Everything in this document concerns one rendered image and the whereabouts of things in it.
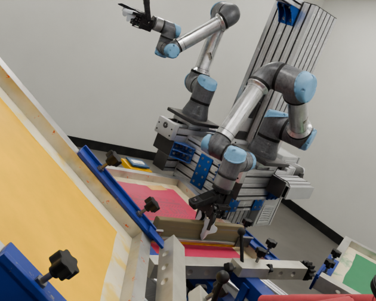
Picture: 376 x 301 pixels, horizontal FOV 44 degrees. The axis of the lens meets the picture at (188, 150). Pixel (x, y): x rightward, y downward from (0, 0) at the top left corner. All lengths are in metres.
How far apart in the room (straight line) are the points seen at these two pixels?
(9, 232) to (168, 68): 5.00
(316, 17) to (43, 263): 2.00
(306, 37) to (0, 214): 1.98
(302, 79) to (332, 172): 4.32
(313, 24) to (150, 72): 3.36
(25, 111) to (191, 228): 0.79
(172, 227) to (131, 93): 4.04
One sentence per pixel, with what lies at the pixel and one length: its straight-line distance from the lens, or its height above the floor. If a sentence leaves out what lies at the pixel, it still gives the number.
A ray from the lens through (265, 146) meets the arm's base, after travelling 2.29.
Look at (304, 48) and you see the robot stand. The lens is 2.55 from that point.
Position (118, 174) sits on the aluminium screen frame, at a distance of 2.19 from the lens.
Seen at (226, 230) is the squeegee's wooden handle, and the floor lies 1.04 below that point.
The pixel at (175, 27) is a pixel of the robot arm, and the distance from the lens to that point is 2.61.
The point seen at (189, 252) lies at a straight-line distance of 1.74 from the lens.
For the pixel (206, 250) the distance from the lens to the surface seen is 1.81.
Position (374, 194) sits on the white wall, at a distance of 5.79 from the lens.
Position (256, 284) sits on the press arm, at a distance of 1.54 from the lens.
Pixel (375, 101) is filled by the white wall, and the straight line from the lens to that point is 6.01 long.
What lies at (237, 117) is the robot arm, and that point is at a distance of 1.85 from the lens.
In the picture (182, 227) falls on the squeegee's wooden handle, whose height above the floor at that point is 1.03.
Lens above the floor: 1.68
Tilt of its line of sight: 13 degrees down
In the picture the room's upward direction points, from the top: 22 degrees clockwise
